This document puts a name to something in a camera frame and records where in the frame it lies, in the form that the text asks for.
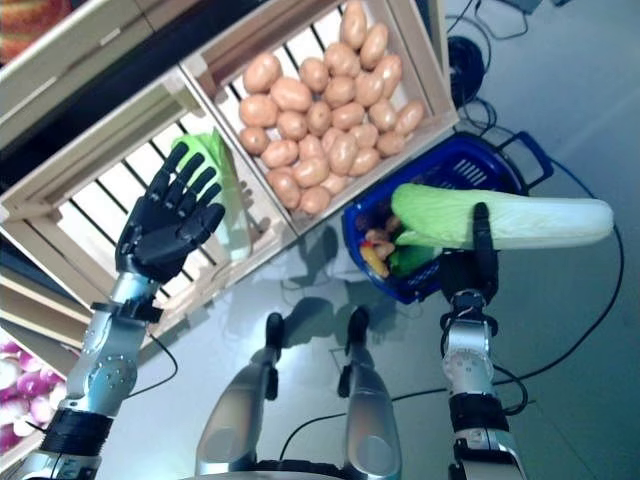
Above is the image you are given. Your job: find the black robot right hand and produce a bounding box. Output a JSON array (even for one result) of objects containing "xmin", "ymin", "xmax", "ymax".
[{"xmin": 438, "ymin": 201, "xmax": 501, "ymax": 304}]

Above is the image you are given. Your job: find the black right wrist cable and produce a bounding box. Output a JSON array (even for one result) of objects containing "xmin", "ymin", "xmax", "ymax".
[{"xmin": 492, "ymin": 367, "xmax": 530, "ymax": 416}]

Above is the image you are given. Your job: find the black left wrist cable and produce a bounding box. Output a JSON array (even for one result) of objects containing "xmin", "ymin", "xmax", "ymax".
[{"xmin": 119, "ymin": 332, "xmax": 180, "ymax": 399}]

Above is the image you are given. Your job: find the grey robot torso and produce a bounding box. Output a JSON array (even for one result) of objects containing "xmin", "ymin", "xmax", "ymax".
[{"xmin": 189, "ymin": 457, "xmax": 401, "ymax": 480}]

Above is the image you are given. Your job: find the yellow bell pepper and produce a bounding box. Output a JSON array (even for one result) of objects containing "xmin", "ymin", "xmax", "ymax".
[{"xmin": 362, "ymin": 244, "xmax": 391, "ymax": 279}]

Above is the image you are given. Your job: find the black robot foot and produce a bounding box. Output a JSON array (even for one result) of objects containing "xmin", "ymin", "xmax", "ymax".
[
  {"xmin": 264, "ymin": 312, "xmax": 285, "ymax": 351},
  {"xmin": 349, "ymin": 305, "xmax": 371, "ymax": 346}
]

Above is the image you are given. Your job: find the silver robot right leg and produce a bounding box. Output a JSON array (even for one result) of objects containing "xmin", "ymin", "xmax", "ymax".
[{"xmin": 339, "ymin": 339, "xmax": 404, "ymax": 476}]

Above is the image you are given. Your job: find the long black floor cable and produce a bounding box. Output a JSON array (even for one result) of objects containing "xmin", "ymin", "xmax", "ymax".
[{"xmin": 492, "ymin": 154, "xmax": 626, "ymax": 389}]

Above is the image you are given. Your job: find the black robot right foot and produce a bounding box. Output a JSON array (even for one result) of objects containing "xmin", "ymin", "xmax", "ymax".
[{"xmin": 349, "ymin": 305, "xmax": 371, "ymax": 346}]

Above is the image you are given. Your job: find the silver robot leg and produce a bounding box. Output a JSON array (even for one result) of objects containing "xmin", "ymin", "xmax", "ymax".
[
  {"xmin": 339, "ymin": 339, "xmax": 404, "ymax": 476},
  {"xmin": 194, "ymin": 344, "xmax": 281, "ymax": 476}
]

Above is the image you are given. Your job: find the black robot left foot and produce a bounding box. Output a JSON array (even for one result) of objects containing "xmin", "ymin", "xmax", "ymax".
[{"xmin": 264, "ymin": 312, "xmax": 285, "ymax": 351}]

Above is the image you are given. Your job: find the silver robot left leg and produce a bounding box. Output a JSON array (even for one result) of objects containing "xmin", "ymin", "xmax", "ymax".
[{"xmin": 194, "ymin": 344, "xmax": 281, "ymax": 476}]

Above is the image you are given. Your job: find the coiled black cable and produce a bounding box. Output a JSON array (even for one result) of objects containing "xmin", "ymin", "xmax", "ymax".
[{"xmin": 446, "ymin": 34, "xmax": 494, "ymax": 109}]

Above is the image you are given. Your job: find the black basket handle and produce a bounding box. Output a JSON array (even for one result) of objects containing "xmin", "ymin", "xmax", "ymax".
[{"xmin": 492, "ymin": 130, "xmax": 555, "ymax": 191}]

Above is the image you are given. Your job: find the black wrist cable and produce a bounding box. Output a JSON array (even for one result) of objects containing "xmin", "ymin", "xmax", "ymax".
[
  {"xmin": 492, "ymin": 367, "xmax": 530, "ymax": 416},
  {"xmin": 119, "ymin": 332, "xmax": 180, "ymax": 399}
]

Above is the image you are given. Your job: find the blue plastic shopping basket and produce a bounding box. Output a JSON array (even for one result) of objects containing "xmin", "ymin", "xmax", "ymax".
[{"xmin": 341, "ymin": 130, "xmax": 555, "ymax": 305}]

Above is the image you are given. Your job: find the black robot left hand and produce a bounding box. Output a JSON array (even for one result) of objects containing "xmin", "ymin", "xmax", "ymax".
[{"xmin": 114, "ymin": 141, "xmax": 227, "ymax": 284}]

